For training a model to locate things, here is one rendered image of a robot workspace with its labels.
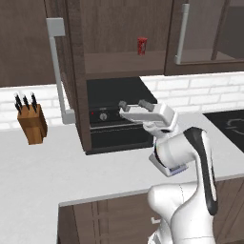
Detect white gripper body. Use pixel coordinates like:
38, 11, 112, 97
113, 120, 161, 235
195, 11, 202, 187
118, 102, 179, 132

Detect open dark wood cabinet door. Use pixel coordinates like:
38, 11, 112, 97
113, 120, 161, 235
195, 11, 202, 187
43, 0, 93, 155

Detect white digital scale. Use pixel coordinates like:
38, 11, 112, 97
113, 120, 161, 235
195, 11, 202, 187
148, 152, 190, 177

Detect glass-fronted cabinet door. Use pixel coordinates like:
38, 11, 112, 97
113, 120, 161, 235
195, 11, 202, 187
164, 0, 244, 76

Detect black toaster oven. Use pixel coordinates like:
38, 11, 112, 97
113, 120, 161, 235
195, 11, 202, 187
86, 76, 158, 155

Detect black hob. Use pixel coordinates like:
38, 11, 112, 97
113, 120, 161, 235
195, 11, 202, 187
202, 109, 244, 154

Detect wooden knife block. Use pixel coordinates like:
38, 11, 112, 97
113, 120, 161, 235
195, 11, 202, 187
16, 103, 49, 146

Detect dark wood base cabinets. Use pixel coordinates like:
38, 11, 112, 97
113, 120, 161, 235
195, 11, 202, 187
56, 176, 244, 244

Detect long grey door handle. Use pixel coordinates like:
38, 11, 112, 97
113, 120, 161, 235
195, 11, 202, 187
46, 17, 77, 125

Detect short grey door handle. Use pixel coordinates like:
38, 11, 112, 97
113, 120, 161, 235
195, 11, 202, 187
173, 3, 191, 66

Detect black-handled knife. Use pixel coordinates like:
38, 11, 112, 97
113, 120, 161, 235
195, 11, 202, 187
21, 93, 31, 112
13, 91, 23, 115
30, 91, 39, 113

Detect plain dark wood wall cabinet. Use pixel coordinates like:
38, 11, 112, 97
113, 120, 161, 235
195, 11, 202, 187
0, 0, 57, 88

